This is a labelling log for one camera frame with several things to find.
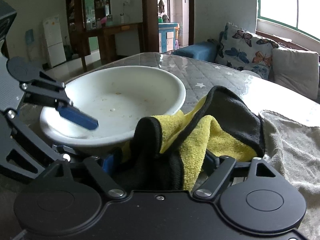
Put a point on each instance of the plain beige cushion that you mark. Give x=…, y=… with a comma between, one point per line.
x=297, y=70

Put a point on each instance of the butterfly print cushion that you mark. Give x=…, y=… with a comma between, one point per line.
x=241, y=50

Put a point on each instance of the dark wooden cabinet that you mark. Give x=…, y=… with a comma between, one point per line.
x=83, y=16

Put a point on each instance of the white ceramic bowl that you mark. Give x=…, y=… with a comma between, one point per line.
x=118, y=98

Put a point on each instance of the blue white small cabinet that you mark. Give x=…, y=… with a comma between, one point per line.
x=168, y=36

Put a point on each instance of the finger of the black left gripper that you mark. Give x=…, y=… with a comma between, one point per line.
x=24, y=155
x=41, y=89

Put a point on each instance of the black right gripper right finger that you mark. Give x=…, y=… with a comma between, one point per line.
x=252, y=196

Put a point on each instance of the grey towel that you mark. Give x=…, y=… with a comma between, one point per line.
x=293, y=150

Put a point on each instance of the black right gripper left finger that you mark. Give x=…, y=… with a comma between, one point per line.
x=66, y=198

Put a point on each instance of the white refrigerator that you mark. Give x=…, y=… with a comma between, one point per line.
x=53, y=41

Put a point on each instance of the yellow black microfibre cloth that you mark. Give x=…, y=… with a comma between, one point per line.
x=167, y=152

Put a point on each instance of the blue sofa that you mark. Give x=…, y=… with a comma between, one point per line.
x=204, y=51

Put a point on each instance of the grey quilted star table mat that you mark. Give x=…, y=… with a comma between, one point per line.
x=197, y=76

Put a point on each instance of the dark wooden table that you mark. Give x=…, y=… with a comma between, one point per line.
x=107, y=41

